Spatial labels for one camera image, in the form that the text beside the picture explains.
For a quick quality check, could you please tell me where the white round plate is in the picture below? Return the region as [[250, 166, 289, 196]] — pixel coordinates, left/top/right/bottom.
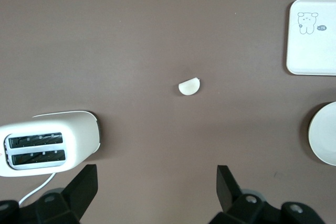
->
[[308, 101, 336, 167]]

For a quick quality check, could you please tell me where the white half-round steamed bun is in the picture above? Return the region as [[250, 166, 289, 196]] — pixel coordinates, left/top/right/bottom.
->
[[178, 77, 201, 97]]

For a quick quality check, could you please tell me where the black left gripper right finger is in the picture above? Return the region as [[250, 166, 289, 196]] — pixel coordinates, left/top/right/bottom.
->
[[209, 165, 324, 224]]

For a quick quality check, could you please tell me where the white toaster power cable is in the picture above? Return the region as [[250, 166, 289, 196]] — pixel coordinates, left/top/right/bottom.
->
[[18, 173, 57, 207]]

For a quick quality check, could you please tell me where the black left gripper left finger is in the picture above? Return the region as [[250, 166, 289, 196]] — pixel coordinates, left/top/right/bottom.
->
[[0, 164, 99, 224]]

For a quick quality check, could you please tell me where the white tray with bear print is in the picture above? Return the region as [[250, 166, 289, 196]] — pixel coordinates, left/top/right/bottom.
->
[[286, 0, 336, 76]]

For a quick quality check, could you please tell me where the white two-slot toaster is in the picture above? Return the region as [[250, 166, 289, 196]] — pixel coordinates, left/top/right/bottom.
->
[[0, 110, 102, 178]]

